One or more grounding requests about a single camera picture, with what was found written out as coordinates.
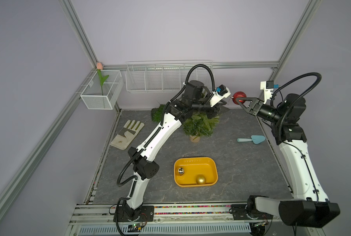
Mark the red ribbed ornament ball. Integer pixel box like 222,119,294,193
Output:
232,91,247,105

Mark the small green christmas tree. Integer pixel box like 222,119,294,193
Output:
182,113,220,143

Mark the yellow plastic tray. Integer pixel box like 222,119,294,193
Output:
174,157,218,187

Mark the gold ornament ball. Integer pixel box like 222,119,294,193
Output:
196,175,207,185

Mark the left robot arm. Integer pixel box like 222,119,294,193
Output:
122,80,231,219

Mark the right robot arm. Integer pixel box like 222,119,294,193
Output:
234,93,340,228

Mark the green artificial grass mat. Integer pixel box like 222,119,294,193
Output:
151,104,165,123

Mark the silver ornament ball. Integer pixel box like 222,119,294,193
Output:
176,167,185,176

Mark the white green gardening glove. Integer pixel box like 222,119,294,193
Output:
110,120,145,150

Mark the small white mesh basket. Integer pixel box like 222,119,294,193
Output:
80,70,124,110

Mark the pink artificial tulip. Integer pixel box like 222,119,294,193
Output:
96,62,109,95

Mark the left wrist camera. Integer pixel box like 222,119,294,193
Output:
210,85,231,107

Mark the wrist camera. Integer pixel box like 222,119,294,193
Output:
210,85,231,107
260,81,279,103

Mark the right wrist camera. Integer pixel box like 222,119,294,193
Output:
260,81,279,103

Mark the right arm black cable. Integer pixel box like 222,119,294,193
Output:
269,72,323,142

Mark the long white wire basket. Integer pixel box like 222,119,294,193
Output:
126,60,213,93

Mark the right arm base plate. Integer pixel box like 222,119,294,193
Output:
229,204,273,220

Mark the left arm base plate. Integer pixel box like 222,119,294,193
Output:
114,205,154,222

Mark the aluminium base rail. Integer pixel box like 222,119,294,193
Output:
66,201,321,229

